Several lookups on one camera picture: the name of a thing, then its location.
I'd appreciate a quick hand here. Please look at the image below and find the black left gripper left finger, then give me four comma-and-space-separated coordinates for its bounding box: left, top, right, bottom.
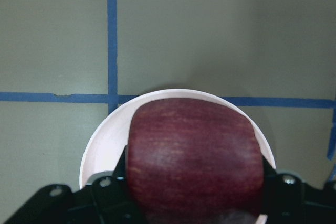
86, 144, 148, 224

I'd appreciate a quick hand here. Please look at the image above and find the pink plate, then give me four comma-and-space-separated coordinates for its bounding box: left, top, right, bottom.
79, 88, 276, 224

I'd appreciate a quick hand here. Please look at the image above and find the red apple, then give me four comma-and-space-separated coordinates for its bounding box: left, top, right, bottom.
125, 97, 265, 224

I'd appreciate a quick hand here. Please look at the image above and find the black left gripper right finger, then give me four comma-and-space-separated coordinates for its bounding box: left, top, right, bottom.
261, 157, 307, 223

